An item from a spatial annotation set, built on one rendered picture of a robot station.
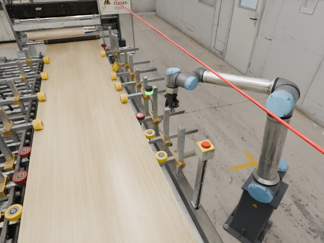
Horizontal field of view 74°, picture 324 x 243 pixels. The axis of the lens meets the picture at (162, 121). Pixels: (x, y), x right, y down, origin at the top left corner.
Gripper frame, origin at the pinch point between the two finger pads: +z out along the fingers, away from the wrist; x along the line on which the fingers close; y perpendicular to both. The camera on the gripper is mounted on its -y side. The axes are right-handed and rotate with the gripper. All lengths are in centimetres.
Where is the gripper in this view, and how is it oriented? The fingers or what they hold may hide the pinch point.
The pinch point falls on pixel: (170, 113)
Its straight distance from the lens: 167.1
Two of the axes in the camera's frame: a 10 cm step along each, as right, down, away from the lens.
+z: 0.0, 8.0, 6.0
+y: 3.6, 5.6, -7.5
